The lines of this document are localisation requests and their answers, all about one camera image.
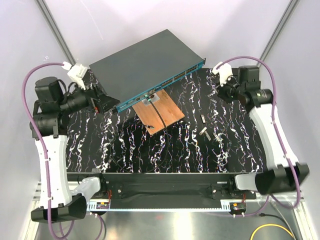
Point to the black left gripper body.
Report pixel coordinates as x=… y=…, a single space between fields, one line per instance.
x=79 y=99

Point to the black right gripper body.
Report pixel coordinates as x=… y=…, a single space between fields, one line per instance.
x=230 y=91

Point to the silver SFP module plug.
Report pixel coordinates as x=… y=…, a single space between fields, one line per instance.
x=203 y=119
x=217 y=137
x=204 y=132

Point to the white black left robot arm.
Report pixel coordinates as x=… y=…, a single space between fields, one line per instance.
x=51 y=115

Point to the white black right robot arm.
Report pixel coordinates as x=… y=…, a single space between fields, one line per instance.
x=283 y=171

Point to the wooden board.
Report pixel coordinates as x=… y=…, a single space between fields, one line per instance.
x=161 y=105

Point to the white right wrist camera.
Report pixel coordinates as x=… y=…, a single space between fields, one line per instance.
x=224 y=71

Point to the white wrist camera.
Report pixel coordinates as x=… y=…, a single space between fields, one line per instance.
x=224 y=71
x=76 y=73

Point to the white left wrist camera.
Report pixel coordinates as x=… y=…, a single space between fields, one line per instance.
x=76 y=73

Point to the dark grey network switch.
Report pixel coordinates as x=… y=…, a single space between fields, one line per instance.
x=146 y=67

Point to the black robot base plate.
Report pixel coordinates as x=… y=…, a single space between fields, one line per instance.
x=169 y=189

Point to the white slotted cable duct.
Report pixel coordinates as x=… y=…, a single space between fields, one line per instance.
x=99 y=206

